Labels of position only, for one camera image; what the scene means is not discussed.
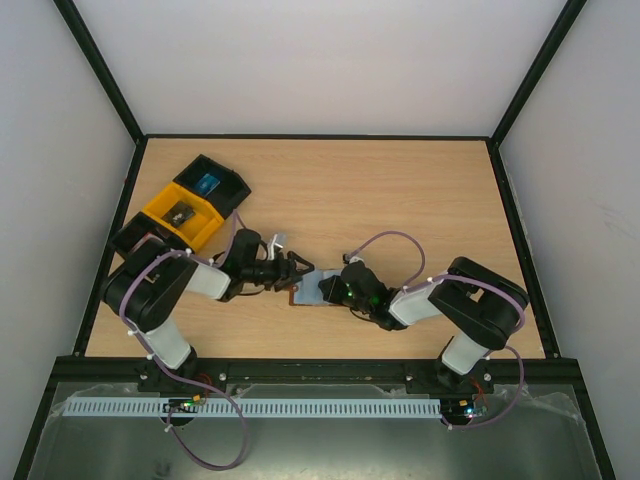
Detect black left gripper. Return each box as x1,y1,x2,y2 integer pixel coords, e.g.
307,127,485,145
243,251,315,292

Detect brown leather card holder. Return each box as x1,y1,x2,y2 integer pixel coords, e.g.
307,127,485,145
289,268,342,307

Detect black credit card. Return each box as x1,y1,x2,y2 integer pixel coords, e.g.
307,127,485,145
162,201,195,229

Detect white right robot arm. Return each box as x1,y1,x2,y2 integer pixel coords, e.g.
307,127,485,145
318,257,530,392

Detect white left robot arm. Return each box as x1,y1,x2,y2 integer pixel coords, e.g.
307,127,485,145
102,228,315,370

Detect blue card in bin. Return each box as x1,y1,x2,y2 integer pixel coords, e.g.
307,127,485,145
194,173,220,197

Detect yellow storage bin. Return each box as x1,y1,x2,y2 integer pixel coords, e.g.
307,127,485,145
141,182,225,252

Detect black storage bin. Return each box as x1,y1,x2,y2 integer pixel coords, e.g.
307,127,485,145
110,212,172,259
173,154,251,219

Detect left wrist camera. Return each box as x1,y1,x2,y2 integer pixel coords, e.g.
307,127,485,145
267,232,287,260

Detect white slotted cable duct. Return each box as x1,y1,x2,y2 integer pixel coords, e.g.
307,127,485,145
62,397,441,419

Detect black enclosure frame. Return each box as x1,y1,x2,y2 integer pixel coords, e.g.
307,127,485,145
12,0,640,480

